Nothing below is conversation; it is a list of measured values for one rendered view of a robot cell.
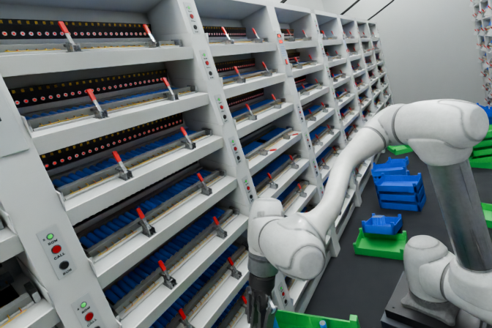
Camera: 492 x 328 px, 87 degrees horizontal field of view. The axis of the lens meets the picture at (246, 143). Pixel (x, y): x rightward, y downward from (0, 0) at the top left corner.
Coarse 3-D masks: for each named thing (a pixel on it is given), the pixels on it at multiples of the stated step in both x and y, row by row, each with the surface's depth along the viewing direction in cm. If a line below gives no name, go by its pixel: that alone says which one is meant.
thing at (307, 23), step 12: (312, 12) 208; (300, 24) 213; (312, 24) 208; (300, 48) 220; (312, 48) 214; (300, 60) 223; (324, 60) 216; (312, 72) 221; (324, 72) 215; (324, 96) 221; (336, 108) 222; (336, 120) 222; (360, 204) 237
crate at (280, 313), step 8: (280, 312) 87; (288, 312) 86; (280, 320) 89; (288, 320) 87; (296, 320) 85; (304, 320) 84; (312, 320) 82; (320, 320) 81; (328, 320) 79; (336, 320) 78; (344, 320) 77; (352, 320) 74
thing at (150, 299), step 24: (216, 216) 114; (240, 216) 116; (168, 240) 100; (192, 240) 100; (216, 240) 103; (144, 264) 90; (168, 264) 89; (192, 264) 92; (120, 288) 82; (144, 288) 82; (168, 288) 83; (120, 312) 76; (144, 312) 76
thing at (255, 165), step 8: (264, 128) 165; (296, 128) 167; (248, 136) 150; (296, 136) 160; (280, 144) 147; (288, 144) 153; (272, 152) 137; (280, 152) 145; (248, 160) 118; (256, 160) 128; (264, 160) 131; (256, 168) 126
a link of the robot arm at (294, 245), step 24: (360, 144) 84; (384, 144) 85; (336, 168) 78; (336, 192) 68; (288, 216) 64; (312, 216) 62; (336, 216) 64; (264, 240) 63; (288, 240) 56; (312, 240) 55; (288, 264) 54; (312, 264) 53
